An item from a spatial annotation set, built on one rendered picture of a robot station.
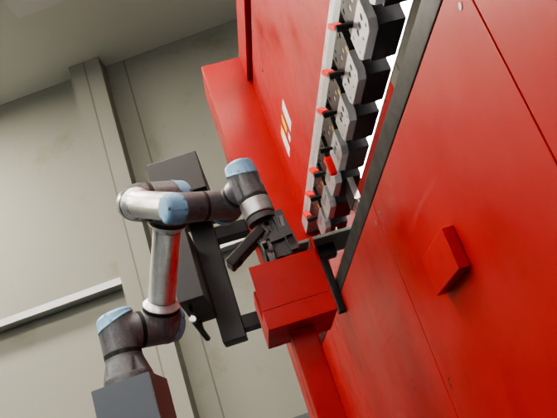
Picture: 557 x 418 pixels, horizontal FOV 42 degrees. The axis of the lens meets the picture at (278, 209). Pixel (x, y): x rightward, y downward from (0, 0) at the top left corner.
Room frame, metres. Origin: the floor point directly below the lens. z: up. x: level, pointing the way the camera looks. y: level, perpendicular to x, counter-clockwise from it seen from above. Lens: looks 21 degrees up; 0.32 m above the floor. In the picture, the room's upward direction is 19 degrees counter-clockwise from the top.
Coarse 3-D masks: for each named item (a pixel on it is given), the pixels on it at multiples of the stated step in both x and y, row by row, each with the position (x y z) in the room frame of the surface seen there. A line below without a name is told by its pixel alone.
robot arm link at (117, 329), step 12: (108, 312) 2.12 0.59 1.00; (120, 312) 2.12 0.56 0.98; (132, 312) 2.17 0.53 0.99; (96, 324) 2.15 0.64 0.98; (108, 324) 2.11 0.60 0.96; (120, 324) 2.12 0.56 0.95; (132, 324) 2.14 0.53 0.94; (144, 324) 2.16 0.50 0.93; (108, 336) 2.11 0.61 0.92; (120, 336) 2.12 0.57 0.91; (132, 336) 2.14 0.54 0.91; (144, 336) 2.17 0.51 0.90; (108, 348) 2.12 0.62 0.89
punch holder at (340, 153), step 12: (324, 120) 2.02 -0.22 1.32; (324, 132) 2.08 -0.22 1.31; (336, 132) 1.95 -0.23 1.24; (336, 144) 1.99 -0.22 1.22; (348, 144) 1.96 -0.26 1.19; (360, 144) 1.96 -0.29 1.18; (336, 156) 2.04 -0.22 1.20; (348, 156) 1.99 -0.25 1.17; (360, 156) 2.02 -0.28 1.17; (336, 168) 2.09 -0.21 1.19; (348, 168) 2.09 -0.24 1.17
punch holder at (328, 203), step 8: (320, 168) 2.35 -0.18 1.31; (320, 184) 2.40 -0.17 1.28; (320, 192) 2.45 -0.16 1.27; (328, 192) 2.35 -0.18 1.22; (328, 200) 2.35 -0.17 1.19; (336, 200) 2.35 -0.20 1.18; (344, 200) 2.36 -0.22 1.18; (328, 208) 2.40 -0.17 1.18; (336, 208) 2.39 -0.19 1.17; (344, 208) 2.42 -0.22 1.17; (328, 216) 2.45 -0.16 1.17; (336, 216) 2.48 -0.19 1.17
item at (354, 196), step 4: (348, 180) 2.15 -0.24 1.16; (352, 180) 2.16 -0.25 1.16; (348, 184) 2.16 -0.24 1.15; (352, 184) 2.16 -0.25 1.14; (344, 188) 2.23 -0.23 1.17; (348, 188) 2.18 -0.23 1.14; (352, 188) 2.15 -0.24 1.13; (356, 188) 2.16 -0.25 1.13; (344, 192) 2.25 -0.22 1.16; (348, 192) 2.20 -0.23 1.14; (352, 192) 2.15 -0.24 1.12; (356, 192) 2.16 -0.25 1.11; (348, 196) 2.22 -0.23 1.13; (352, 196) 2.17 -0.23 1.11; (356, 196) 2.16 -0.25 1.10; (360, 196) 2.16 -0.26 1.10; (348, 200) 2.24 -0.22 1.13; (352, 200) 2.19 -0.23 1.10; (356, 200) 2.17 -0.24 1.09; (352, 204) 2.21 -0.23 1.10; (356, 204) 2.19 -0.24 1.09; (352, 208) 2.24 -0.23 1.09; (356, 208) 2.21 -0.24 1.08
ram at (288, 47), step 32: (256, 0) 2.33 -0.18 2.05; (288, 0) 1.90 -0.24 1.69; (320, 0) 1.62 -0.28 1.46; (256, 32) 2.54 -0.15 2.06; (288, 32) 2.05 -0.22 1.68; (320, 32) 1.73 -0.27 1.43; (256, 64) 2.78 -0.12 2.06; (288, 64) 2.21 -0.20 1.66; (320, 64) 1.84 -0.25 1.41; (288, 96) 2.39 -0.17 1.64; (288, 128) 2.59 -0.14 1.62; (320, 128) 2.12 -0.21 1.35; (288, 160) 2.83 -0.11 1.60
